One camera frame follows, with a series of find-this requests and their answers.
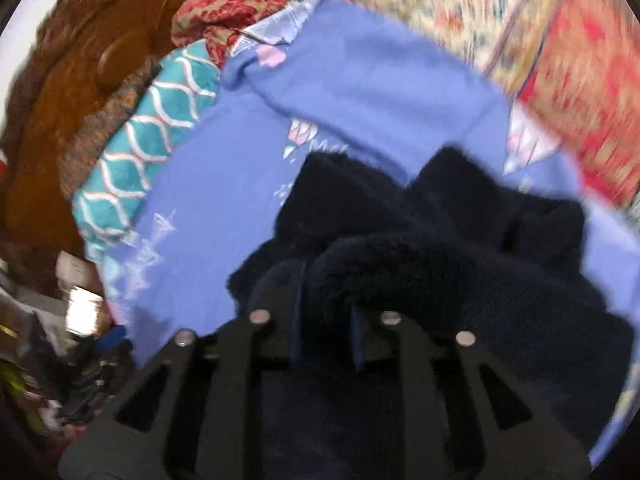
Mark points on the cluttered items beside bed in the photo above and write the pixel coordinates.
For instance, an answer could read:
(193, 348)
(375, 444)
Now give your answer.
(55, 350)

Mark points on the periwinkle blue printed bedsheet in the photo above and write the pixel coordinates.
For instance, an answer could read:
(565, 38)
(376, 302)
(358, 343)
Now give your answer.
(360, 90)

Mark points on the dark navy fleece garment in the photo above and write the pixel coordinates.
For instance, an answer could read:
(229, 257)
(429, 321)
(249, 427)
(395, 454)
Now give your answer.
(450, 270)

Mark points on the brown patterned cloth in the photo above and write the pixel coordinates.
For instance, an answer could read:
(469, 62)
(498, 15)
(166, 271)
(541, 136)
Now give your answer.
(100, 125)

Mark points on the teal wavy patterned cloth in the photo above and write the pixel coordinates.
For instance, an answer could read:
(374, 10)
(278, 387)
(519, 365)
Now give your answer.
(145, 140)

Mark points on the cream and red floral blanket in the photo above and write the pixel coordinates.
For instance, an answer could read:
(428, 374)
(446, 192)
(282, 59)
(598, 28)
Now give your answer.
(525, 45)

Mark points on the carved wooden headboard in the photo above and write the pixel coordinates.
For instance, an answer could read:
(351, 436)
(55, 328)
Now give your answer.
(70, 100)

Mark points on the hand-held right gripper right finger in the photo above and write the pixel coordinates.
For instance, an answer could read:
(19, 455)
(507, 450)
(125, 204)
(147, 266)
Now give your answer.
(358, 332)

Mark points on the red and tan floral cloth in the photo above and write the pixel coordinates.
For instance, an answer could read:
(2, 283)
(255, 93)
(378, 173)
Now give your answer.
(225, 5)

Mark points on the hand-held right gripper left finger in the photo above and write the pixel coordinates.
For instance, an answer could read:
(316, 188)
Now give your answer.
(296, 305)

